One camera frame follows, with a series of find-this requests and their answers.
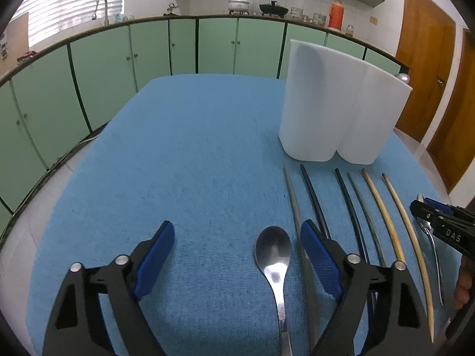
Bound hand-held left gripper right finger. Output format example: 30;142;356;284
300;220;435;356

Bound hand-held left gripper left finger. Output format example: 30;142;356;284
42;220;175;356

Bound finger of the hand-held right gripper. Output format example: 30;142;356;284
424;197;455;217
410;199;440;236

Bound tan bamboo chopstick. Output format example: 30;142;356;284
361;169;406;264
381;173;436;344

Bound slim steel spoon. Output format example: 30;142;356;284
416;193;445;308

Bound large steel spoon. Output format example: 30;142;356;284
254;225;295;356

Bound grey chopstick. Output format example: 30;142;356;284
347;171;387;268
283;164;320;356

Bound black chopstick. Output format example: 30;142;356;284
335;168;377;316
300;164;332;240

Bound white plastic utensil holder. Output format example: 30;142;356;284
278;39;413;164

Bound person's right hand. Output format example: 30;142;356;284
455;258;473;310

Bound recessed wooden door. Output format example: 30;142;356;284
427;28;475;193

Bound blue tablecloth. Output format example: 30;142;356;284
26;73;451;356

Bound closed wooden door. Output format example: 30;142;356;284
393;0;456;143

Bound green lower kitchen cabinets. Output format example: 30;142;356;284
0;15;403;231

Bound orange thermos flask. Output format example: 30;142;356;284
328;0;344;31

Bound black wok with lid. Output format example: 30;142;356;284
259;1;289;18

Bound steel kitchen faucet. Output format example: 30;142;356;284
92;0;109;26

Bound white lidded pot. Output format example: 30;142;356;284
227;0;252;15

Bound cardboard sheet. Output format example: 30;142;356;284
7;11;29;56

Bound white window blinds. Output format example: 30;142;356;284
17;0;125;47

